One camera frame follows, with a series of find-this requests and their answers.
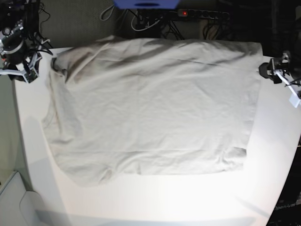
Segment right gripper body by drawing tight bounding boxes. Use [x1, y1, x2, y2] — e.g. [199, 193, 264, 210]
[0, 39, 51, 81]

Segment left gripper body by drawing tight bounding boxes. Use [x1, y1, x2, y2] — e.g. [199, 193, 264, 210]
[259, 51, 301, 97]

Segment light grey t-shirt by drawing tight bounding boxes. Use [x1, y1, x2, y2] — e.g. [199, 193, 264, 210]
[43, 36, 263, 186]

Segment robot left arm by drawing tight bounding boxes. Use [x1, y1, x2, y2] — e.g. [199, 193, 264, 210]
[259, 18, 301, 105]

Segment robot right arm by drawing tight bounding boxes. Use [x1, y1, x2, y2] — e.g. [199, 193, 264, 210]
[0, 0, 53, 83]

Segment black power strip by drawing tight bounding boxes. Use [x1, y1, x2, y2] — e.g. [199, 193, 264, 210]
[177, 9, 230, 20]

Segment blue box overhead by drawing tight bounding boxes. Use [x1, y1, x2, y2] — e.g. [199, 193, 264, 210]
[113, 0, 180, 9]

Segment grey side cabinet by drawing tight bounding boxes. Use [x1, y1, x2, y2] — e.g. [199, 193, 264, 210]
[0, 172, 43, 226]

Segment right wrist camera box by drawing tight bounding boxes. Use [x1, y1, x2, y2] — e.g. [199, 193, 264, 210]
[24, 69, 39, 83]

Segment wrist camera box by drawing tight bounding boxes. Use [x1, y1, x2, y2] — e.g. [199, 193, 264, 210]
[24, 69, 39, 83]
[289, 94, 301, 108]

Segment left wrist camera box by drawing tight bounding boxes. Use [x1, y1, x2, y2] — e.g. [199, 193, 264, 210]
[289, 94, 301, 108]

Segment white cable loop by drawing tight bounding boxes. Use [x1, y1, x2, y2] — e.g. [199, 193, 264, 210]
[130, 9, 163, 32]

